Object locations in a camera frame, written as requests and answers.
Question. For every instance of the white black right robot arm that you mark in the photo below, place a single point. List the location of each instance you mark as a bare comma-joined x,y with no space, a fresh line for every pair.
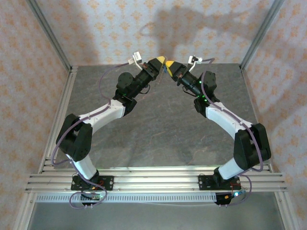
223,117

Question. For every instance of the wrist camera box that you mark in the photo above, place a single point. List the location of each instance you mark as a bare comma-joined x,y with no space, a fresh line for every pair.
192,59
137,55

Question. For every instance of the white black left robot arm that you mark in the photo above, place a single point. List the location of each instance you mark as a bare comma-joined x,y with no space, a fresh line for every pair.
103,115

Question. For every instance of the right controller board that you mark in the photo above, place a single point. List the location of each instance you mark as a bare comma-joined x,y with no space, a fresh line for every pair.
227,197

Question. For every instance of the controller board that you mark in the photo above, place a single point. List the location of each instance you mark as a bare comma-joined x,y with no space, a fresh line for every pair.
227,197
94,197

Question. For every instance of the black mounting plate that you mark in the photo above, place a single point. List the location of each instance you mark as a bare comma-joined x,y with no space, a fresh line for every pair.
108,183
204,183

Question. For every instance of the left controller board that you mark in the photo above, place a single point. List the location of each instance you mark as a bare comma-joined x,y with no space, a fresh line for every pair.
94,197

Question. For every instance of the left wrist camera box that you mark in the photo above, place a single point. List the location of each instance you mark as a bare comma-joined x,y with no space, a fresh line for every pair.
137,55

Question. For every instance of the aluminium frame post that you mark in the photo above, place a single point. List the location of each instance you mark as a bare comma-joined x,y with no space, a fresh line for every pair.
49,33
262,33

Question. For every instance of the aluminium rail base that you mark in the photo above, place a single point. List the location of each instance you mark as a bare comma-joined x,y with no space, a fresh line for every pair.
156,182

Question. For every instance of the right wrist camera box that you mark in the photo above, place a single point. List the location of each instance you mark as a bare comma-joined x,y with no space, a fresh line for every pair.
192,59

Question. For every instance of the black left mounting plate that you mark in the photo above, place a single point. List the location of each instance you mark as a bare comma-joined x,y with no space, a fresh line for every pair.
108,183

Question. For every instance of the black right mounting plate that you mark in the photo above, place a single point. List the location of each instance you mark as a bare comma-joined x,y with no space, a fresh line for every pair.
204,183

